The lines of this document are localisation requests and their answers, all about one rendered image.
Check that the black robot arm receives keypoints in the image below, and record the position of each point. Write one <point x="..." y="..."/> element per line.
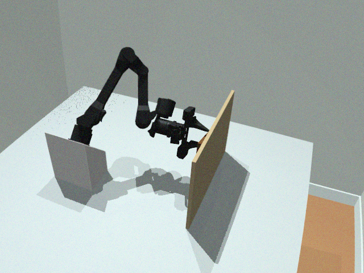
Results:
<point x="82" y="132"/>

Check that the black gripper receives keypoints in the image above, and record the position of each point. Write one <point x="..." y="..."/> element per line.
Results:
<point x="190" y="121"/>

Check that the brown flat board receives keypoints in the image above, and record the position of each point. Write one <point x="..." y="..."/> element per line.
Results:
<point x="208" y="158"/>

